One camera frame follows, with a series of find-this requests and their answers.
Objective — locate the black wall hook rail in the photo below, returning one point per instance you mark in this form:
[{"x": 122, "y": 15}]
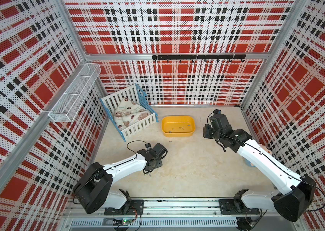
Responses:
[{"x": 194, "y": 57}]

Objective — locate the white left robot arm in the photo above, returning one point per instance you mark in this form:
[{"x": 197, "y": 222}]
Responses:
[{"x": 93, "y": 190}]

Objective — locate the pink plush pig toy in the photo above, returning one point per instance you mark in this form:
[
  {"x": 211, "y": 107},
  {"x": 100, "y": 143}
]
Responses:
[{"x": 249, "y": 163}]

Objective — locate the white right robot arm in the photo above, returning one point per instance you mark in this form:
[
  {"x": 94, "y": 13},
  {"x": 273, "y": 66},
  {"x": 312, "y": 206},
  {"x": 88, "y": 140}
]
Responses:
[{"x": 293, "y": 194}]

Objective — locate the yellow plastic storage box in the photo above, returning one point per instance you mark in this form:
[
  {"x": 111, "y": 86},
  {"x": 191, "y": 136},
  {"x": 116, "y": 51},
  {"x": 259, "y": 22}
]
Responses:
[{"x": 178, "y": 126}]

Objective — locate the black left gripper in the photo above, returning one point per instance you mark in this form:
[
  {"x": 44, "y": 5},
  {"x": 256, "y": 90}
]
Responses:
[{"x": 159, "y": 163}]

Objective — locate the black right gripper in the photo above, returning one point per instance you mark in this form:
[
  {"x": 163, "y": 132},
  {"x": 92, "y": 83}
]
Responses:
[{"x": 206, "y": 131}]

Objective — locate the white patterned blanket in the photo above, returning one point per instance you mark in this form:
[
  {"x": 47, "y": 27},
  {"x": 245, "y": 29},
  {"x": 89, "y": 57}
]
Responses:
[{"x": 128, "y": 113}]

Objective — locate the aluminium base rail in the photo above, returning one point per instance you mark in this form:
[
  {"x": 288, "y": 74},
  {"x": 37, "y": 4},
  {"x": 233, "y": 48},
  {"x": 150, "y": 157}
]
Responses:
[{"x": 175, "y": 214}]

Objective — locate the green circuit board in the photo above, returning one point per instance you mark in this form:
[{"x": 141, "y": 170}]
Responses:
[{"x": 122, "y": 222}]

